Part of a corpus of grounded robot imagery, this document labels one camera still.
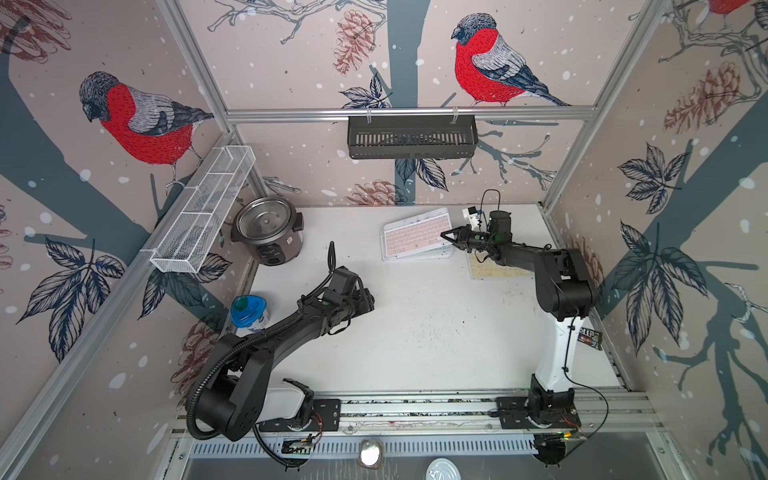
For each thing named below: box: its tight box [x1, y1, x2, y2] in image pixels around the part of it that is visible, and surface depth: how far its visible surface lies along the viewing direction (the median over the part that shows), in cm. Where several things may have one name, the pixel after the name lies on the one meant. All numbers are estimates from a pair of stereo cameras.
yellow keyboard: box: [466, 250, 535, 279], surface depth 102 cm
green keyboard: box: [383, 243, 455, 262], surface depth 103 cm
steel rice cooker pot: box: [231, 196, 304, 266], surface depth 98 cm
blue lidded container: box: [230, 294, 269, 331], surface depth 85 cm
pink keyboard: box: [383, 208, 452, 259], surface depth 103 cm
